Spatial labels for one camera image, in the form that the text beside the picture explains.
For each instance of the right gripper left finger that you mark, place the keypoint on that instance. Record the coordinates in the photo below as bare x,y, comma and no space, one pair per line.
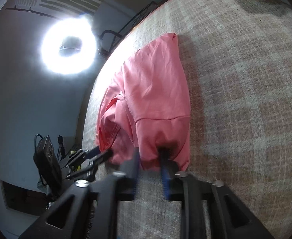
131,170

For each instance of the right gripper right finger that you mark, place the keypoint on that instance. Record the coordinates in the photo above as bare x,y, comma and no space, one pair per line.
168,169

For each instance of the pink t-shirt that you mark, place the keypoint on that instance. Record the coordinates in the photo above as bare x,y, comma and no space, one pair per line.
147,107

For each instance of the black metal clothes rack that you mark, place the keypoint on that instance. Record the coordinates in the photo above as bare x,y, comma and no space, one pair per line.
113,20

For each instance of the plaid beige bed blanket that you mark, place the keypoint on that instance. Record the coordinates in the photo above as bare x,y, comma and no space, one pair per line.
237,58

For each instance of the black camera box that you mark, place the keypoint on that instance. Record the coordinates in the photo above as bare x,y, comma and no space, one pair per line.
47,165

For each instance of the ring light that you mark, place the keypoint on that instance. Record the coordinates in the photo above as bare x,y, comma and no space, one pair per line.
69,46

